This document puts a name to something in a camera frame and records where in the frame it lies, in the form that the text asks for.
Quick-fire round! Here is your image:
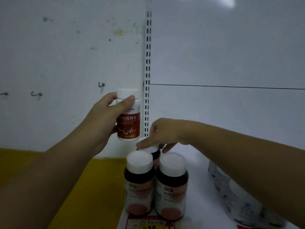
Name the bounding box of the person's left hand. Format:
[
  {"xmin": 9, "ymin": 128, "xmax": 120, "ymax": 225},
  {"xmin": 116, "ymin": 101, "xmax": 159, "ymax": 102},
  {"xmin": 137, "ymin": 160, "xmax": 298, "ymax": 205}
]
[{"xmin": 81, "ymin": 92, "xmax": 136, "ymax": 158}]

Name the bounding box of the person's right hand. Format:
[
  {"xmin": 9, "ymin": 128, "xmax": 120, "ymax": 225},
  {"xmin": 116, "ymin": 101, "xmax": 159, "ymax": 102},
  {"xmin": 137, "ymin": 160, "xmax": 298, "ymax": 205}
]
[{"xmin": 136, "ymin": 118, "xmax": 191, "ymax": 154}]

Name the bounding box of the person's right forearm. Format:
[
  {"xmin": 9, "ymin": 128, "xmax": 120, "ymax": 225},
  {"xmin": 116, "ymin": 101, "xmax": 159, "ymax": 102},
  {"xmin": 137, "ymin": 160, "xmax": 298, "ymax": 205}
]
[{"xmin": 186, "ymin": 121, "xmax": 305, "ymax": 228}]

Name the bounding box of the person's left forearm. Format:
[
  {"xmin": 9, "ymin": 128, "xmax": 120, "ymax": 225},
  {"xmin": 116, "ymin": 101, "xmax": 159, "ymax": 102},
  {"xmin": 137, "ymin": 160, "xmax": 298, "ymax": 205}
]
[{"xmin": 0, "ymin": 127, "xmax": 100, "ymax": 229}]

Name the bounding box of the slotted white shelf upright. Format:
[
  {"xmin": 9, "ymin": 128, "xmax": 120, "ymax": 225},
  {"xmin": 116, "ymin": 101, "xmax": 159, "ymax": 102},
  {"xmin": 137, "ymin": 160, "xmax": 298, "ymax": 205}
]
[{"xmin": 143, "ymin": 10, "xmax": 153, "ymax": 137}]

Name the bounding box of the red yellow price tag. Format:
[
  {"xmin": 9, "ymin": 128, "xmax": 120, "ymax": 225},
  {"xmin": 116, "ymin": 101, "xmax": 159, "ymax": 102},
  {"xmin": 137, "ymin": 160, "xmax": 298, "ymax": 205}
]
[{"xmin": 125, "ymin": 213, "xmax": 176, "ymax": 229}]

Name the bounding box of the white back panel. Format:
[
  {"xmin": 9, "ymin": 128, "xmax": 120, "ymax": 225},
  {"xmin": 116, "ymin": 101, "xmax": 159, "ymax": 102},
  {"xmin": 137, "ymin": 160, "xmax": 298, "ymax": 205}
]
[{"xmin": 149, "ymin": 0, "xmax": 305, "ymax": 150}]

